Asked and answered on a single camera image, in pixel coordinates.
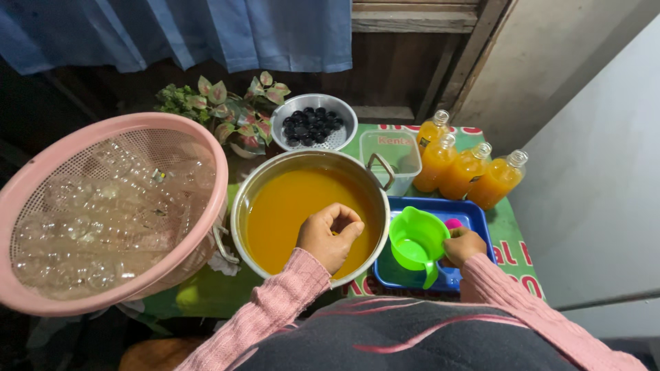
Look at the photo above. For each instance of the person's right hand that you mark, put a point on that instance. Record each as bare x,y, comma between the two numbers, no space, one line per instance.
466,247

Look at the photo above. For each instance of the person's left hand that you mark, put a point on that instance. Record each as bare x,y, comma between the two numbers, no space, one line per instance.
322,239

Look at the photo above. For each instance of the person's right fingers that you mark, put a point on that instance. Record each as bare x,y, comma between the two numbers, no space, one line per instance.
451,246

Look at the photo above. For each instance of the green plastic jug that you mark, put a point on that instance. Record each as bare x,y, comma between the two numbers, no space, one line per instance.
415,232

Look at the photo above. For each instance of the pink plastic funnel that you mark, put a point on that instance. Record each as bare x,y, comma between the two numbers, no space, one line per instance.
453,223

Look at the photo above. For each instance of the blue plastic tray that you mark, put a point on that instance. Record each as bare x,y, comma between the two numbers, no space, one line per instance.
466,214

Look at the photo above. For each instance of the orange juice bottle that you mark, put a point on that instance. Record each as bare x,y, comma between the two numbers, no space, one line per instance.
459,178
492,185
428,131
433,167

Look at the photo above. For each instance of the person's dark striped torso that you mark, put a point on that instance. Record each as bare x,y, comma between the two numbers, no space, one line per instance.
412,340

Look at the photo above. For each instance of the clear plastic container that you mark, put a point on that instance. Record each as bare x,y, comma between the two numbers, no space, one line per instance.
399,154

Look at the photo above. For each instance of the metal colander bowl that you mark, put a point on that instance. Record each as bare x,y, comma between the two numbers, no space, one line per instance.
348,116

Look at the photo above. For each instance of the orange juice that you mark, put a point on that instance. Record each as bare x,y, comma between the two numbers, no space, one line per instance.
281,206

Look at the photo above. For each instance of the heap of black bottle caps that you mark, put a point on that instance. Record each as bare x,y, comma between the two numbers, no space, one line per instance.
312,126

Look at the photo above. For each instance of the large metal pot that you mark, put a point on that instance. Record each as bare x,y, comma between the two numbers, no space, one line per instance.
240,206

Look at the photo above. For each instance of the white crumpled cloth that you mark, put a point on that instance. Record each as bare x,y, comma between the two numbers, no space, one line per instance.
222,264

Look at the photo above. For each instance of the green printed table cover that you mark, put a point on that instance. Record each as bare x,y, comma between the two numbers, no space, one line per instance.
216,293

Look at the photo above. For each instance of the potted pink-green leaf plant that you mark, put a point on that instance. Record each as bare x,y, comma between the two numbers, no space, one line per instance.
227,111

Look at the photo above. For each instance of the brown wooden stool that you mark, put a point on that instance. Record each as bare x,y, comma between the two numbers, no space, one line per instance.
160,355

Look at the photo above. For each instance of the blue curtain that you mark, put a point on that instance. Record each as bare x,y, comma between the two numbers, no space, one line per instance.
206,31

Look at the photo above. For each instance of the pile of clear empty bottles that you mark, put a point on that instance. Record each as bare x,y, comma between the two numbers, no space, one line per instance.
103,216

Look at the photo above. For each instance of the pink plastic basket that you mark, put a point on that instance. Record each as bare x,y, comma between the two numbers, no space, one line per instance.
15,206

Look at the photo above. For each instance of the wooden window frame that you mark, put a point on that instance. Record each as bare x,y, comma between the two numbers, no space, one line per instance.
412,20

